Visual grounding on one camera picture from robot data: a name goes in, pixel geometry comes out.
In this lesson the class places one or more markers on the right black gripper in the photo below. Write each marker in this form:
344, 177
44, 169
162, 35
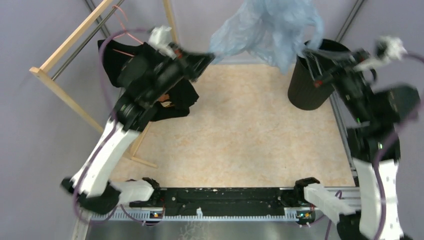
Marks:
321, 62

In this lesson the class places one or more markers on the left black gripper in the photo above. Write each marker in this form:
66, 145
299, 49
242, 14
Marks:
195, 64

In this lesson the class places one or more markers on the black ribbed trash bin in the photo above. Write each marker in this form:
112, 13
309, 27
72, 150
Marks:
301, 92

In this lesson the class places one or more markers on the blue plastic trash bag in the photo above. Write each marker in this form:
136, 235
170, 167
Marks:
273, 31

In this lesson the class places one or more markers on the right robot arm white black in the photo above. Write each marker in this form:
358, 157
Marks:
374, 145

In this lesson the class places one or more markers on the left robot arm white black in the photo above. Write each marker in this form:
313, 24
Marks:
144, 81

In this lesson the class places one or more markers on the black printed t-shirt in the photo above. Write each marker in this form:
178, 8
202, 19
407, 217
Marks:
175, 103

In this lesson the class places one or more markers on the metal hanging rod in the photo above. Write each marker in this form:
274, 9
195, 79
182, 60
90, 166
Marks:
100, 26

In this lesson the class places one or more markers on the wooden clothes rack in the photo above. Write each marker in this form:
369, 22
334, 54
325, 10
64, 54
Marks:
80, 104

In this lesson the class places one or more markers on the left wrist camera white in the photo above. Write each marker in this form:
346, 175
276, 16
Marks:
160, 39

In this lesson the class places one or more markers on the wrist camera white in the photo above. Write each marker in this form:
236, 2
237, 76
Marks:
387, 49
160, 39

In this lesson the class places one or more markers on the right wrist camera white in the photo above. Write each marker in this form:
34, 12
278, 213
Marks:
387, 49

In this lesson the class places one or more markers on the pink wire hanger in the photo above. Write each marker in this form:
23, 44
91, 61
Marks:
125, 32

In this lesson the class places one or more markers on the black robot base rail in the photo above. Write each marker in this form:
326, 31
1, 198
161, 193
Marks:
228, 202

